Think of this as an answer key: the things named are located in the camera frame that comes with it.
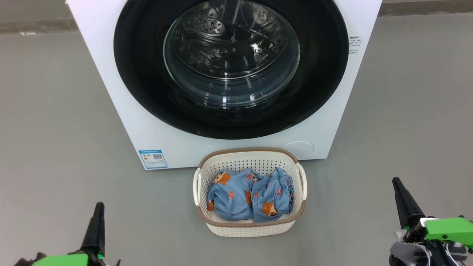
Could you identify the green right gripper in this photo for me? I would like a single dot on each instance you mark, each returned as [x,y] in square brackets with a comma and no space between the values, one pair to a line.
[447,229]

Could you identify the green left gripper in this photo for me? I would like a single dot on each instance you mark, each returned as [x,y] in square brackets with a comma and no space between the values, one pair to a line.
[63,261]

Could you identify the blue cartoon print garment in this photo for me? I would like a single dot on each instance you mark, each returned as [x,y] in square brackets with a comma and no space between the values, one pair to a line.
[229,199]
[275,195]

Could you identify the black round glass washer door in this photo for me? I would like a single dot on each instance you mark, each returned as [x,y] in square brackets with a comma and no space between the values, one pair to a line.
[140,74]

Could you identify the white front-load washing machine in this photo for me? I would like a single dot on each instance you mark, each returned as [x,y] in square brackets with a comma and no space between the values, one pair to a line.
[147,129]

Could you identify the stainless steel washing machine drum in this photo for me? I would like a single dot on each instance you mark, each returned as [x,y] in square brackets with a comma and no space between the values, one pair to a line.
[207,26]

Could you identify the blue energy label sticker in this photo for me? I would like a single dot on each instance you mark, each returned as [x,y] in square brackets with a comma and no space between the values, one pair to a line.
[152,159]

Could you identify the round white filter cover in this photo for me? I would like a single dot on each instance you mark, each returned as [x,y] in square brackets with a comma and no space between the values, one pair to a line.
[299,149]

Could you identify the white perforated laundry basket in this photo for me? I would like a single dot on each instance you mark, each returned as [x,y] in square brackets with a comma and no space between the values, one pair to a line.
[251,229]

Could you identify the small black text label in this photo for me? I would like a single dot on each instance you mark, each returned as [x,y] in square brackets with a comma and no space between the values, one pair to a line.
[354,45]

